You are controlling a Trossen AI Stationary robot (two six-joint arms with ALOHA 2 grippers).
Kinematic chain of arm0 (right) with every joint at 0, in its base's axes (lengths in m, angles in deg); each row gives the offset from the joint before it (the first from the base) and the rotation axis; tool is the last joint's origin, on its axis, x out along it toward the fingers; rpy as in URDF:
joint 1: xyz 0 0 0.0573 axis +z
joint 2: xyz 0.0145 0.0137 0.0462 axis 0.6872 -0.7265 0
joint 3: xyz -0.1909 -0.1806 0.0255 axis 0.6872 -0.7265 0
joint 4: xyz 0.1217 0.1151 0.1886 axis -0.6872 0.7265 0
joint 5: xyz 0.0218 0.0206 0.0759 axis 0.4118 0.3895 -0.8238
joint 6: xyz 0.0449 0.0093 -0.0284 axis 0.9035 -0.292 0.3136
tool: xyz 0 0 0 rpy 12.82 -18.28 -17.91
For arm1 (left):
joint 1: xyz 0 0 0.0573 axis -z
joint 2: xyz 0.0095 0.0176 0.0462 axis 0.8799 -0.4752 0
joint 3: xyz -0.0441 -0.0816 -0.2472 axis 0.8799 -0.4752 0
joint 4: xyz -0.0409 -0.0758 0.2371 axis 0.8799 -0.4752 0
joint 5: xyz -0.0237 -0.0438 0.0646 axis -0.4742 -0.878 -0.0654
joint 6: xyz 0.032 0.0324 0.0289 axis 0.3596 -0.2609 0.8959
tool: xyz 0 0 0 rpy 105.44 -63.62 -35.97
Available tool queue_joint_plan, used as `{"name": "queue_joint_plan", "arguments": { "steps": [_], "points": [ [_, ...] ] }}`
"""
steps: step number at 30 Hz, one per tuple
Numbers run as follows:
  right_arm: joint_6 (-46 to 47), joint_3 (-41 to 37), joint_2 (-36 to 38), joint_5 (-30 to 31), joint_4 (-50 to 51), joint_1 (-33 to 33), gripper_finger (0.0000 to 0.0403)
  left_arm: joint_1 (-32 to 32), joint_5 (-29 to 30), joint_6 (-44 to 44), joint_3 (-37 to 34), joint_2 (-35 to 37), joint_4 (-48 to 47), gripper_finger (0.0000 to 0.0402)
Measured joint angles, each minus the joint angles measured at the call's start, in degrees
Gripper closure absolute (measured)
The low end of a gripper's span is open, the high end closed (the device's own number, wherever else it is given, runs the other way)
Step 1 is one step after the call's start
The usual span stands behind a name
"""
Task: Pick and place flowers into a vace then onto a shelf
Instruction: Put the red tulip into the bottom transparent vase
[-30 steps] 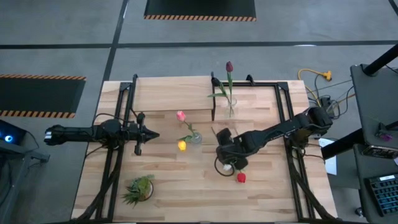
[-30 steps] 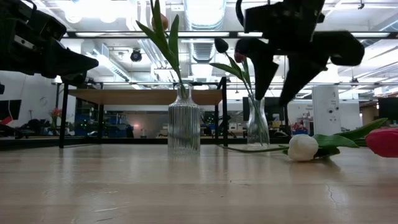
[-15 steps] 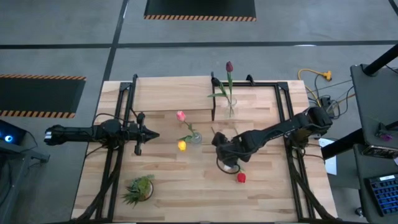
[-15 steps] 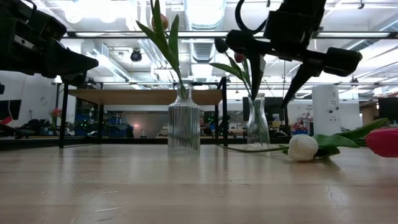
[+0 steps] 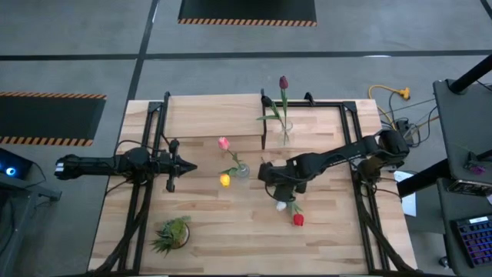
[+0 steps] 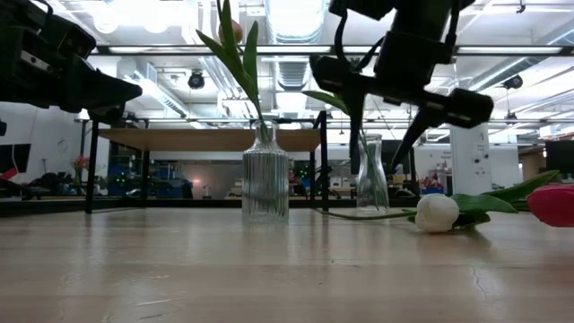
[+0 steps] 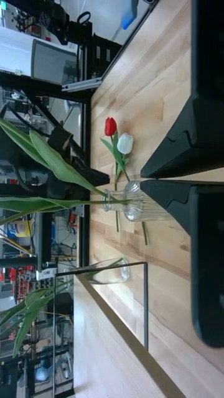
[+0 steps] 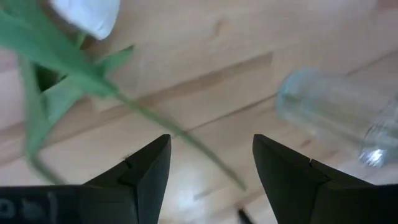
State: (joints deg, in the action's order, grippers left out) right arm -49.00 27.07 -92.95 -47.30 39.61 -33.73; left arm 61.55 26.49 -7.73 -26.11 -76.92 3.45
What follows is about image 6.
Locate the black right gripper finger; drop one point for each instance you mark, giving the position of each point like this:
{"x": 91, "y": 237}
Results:
{"x": 356, "y": 116}
{"x": 417, "y": 134}

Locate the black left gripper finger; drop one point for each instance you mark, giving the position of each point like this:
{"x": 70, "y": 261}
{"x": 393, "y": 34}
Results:
{"x": 107, "y": 116}
{"x": 103, "y": 92}

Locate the white artificial tulip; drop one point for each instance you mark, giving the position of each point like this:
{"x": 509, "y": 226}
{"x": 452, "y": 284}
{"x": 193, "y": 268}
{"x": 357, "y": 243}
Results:
{"x": 437, "y": 213}

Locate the ribbed clear glass vase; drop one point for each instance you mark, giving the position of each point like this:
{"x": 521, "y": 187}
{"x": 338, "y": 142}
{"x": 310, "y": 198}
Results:
{"x": 265, "y": 188}

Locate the pink yellow artificial tulip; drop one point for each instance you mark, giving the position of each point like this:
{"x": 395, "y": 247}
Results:
{"x": 251, "y": 58}

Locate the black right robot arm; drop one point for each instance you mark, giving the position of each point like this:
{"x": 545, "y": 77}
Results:
{"x": 421, "y": 13}

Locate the background flowers in vase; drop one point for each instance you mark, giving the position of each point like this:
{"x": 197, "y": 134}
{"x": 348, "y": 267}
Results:
{"x": 80, "y": 162}

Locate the black monitor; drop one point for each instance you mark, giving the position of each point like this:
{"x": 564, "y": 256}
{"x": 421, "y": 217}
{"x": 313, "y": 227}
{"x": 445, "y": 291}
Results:
{"x": 15, "y": 157}
{"x": 560, "y": 157}
{"x": 406, "y": 169}

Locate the white pillar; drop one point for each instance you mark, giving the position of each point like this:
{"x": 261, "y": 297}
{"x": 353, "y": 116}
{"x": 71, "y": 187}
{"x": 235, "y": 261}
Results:
{"x": 471, "y": 152}

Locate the smooth clear glass vase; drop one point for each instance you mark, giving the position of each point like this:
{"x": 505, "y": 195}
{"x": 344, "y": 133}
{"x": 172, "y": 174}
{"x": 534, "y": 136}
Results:
{"x": 372, "y": 188}

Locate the person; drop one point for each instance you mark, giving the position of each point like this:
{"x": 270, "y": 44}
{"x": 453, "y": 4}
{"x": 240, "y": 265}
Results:
{"x": 292, "y": 175}

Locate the blue storage rack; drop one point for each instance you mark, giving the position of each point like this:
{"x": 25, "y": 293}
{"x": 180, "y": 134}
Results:
{"x": 168, "y": 186}

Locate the overhead light bar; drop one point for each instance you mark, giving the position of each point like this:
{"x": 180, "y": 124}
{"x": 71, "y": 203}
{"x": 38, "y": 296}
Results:
{"x": 291, "y": 49}

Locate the black ceiling fixture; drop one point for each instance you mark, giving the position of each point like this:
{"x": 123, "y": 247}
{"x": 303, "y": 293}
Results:
{"x": 196, "y": 80}
{"x": 512, "y": 82}

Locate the wooden cabinet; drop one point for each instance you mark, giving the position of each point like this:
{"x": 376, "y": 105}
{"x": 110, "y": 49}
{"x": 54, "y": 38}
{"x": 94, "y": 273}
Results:
{"x": 531, "y": 166}

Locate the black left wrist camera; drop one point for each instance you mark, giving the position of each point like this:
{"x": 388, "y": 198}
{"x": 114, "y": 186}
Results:
{"x": 78, "y": 42}

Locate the wooden shelf with black frame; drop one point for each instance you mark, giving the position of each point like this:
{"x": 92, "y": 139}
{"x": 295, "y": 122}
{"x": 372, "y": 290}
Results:
{"x": 211, "y": 140}

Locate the black table border frame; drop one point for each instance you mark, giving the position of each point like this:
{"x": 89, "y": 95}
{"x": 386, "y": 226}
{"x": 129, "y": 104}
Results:
{"x": 45, "y": 206}

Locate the silver ventilation duct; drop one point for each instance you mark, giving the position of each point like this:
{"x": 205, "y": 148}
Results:
{"x": 293, "y": 22}

